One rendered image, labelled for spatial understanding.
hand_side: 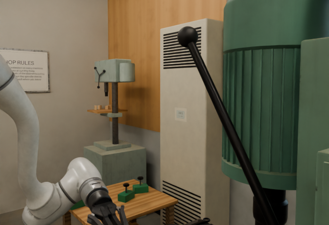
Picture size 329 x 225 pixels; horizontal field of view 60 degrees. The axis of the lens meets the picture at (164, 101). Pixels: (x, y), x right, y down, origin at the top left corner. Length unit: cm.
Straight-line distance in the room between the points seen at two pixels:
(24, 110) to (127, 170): 204
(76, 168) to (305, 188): 83
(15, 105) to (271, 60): 67
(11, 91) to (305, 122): 70
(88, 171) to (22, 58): 242
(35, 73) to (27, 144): 248
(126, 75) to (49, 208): 171
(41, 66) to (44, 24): 47
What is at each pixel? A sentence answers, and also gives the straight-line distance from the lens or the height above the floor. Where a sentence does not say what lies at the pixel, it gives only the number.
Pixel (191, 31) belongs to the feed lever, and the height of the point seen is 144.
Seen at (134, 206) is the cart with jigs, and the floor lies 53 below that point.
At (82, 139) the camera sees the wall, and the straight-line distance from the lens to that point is 365.
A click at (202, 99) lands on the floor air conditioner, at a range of 202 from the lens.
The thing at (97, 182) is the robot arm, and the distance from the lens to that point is 105.
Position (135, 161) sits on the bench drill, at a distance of 287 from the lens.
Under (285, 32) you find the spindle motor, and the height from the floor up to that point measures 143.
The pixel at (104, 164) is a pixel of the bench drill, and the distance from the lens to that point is 271.
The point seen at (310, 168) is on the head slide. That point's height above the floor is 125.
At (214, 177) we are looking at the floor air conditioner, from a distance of 217.
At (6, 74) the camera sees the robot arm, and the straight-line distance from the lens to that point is 85.
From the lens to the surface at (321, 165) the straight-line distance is 30.
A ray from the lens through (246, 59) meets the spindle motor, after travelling 47.
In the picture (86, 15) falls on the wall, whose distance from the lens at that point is 370.
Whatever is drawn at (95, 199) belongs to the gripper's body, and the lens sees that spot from 100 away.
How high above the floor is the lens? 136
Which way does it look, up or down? 4 degrees down
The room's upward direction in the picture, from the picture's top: straight up
